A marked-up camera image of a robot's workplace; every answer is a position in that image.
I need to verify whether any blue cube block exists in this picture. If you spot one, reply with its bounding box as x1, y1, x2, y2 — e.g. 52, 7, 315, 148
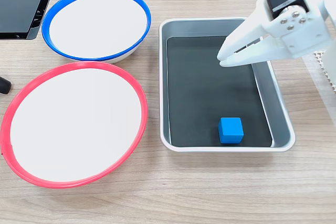
218, 117, 244, 144

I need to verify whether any black tray liner mat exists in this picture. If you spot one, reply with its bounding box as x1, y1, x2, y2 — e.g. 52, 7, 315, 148
166, 35, 273, 148

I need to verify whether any silver metal tray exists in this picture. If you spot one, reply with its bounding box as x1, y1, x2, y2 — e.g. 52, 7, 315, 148
159, 17, 296, 153

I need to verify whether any white dish blue rim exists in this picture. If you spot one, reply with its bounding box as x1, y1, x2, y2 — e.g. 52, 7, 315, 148
41, 0, 152, 64

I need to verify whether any white dish red rim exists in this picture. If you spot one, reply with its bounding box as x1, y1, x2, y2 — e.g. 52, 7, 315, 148
0, 60, 149, 189

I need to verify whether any white lattice plate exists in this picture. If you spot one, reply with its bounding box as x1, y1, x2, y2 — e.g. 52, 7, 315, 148
313, 51, 336, 94

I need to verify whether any translucent white mesh mat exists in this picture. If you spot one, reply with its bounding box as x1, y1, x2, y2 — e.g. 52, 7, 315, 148
301, 50, 336, 128

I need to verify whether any black flat panel device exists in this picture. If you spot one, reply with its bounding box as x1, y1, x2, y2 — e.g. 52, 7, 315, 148
0, 0, 60, 40

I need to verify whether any small black round object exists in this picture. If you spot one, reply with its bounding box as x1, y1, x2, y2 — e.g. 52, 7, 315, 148
0, 76, 12, 95

